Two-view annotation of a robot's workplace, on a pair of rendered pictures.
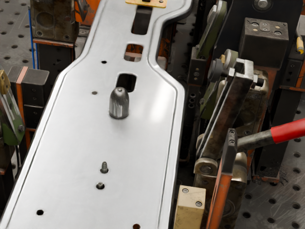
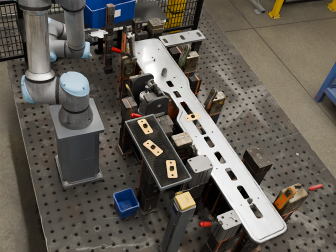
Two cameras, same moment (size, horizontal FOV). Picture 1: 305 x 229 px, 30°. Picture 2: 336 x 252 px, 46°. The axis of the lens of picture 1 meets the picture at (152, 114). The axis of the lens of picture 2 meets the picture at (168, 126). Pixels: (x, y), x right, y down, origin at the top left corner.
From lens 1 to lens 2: 2.41 m
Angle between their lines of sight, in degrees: 83
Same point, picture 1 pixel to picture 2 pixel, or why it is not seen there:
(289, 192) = (112, 144)
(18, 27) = not seen: hidden behind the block
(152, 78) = (164, 87)
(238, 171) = (124, 58)
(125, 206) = (144, 55)
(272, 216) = (113, 133)
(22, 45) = not seen: hidden behind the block
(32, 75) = (194, 78)
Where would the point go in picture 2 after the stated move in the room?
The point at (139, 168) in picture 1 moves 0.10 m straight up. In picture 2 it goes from (147, 63) to (149, 49)
